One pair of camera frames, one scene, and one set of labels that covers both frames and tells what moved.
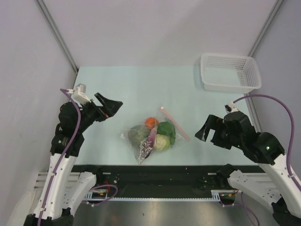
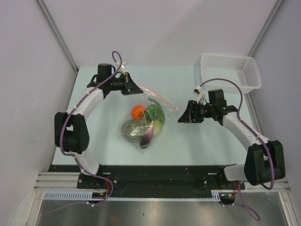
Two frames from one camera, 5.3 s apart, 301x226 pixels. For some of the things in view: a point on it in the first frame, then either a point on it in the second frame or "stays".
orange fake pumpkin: [151, 122] to [138, 111]
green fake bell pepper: [167, 128] to [154, 112]
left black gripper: [109, 108] to [130, 87]
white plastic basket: [230, 74] stays
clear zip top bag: [157, 133] to [146, 119]
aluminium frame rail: [72, 179] stays
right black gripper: [213, 122] to [189, 117]
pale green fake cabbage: [162, 142] to [157, 126]
